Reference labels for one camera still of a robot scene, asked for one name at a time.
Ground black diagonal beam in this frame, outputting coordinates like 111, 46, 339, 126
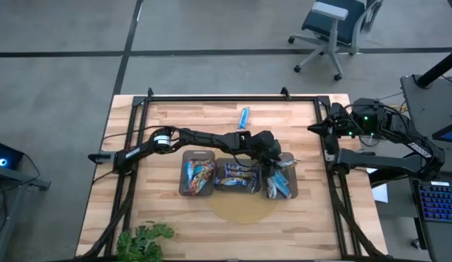
368, 167, 423, 189

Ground black support pole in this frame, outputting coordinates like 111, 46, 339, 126
416, 47, 452, 88

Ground red-ended chewy granola bar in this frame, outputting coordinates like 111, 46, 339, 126
192, 170, 214, 196

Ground grey desk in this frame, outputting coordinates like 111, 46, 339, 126
400, 74, 452, 262

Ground round woven yellow placemat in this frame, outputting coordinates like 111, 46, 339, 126
203, 140, 281, 225

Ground tablet with blue screen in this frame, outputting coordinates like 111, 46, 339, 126
432, 122, 452, 145

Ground grey equipment cart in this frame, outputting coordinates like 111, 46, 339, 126
0, 169, 52, 262

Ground backlit computer keyboard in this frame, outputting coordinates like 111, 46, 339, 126
416, 180, 452, 223

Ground translucent grey plastic bin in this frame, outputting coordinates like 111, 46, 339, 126
213, 157, 262, 194
261, 151, 298, 200
178, 149, 216, 197

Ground green leafy plant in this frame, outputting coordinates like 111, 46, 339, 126
116, 220, 175, 262

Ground black computer with blue light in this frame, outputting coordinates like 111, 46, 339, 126
0, 139, 25, 172

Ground light blue red-ended granola bar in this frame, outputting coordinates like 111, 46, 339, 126
192, 159, 215, 175

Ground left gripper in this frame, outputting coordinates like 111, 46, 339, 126
243, 130, 285, 178

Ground oatmeal raisin granola bar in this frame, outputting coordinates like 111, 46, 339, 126
214, 177, 248, 187
224, 162, 256, 172
225, 170, 257, 179

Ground white paper sheet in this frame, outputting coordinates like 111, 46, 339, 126
364, 167, 389, 204

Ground orange-label chewy granola bar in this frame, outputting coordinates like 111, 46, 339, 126
274, 170, 293, 199

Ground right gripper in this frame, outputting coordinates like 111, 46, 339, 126
307, 103, 353, 139

